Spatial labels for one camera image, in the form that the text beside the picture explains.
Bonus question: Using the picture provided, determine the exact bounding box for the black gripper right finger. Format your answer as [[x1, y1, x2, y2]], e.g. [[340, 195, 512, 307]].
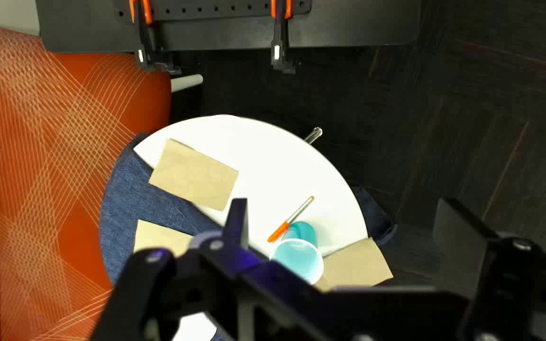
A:
[[433, 199, 546, 341]]

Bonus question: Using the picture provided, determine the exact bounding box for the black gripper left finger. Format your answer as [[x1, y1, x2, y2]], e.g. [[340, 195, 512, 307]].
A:
[[90, 197, 327, 341]]

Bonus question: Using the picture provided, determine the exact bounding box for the blue plastic cup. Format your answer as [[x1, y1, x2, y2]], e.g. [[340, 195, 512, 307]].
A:
[[272, 222, 325, 284]]

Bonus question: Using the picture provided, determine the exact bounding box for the brown paper napkin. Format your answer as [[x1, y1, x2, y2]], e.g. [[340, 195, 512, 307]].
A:
[[133, 220, 192, 256], [317, 239, 393, 292], [150, 140, 239, 210]]

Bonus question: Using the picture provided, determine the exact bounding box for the blue denim cloth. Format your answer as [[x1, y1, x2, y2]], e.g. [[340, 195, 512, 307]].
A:
[[99, 134, 220, 282]]

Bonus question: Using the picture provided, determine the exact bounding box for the round white table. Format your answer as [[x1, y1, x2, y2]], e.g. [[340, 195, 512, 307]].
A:
[[135, 114, 368, 256]]

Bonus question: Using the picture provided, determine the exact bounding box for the orange pen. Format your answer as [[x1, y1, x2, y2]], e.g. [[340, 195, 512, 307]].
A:
[[268, 195, 315, 242]]

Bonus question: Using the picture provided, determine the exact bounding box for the orange sofa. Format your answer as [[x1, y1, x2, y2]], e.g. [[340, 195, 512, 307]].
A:
[[0, 28, 171, 341]]

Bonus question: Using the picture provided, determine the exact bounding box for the black orange clamp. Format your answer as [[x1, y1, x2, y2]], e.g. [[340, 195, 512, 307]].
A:
[[270, 0, 296, 74], [127, 0, 181, 76]]

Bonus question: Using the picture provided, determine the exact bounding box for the black perforated mounting board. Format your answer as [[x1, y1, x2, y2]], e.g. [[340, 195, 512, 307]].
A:
[[36, 0, 421, 53]]

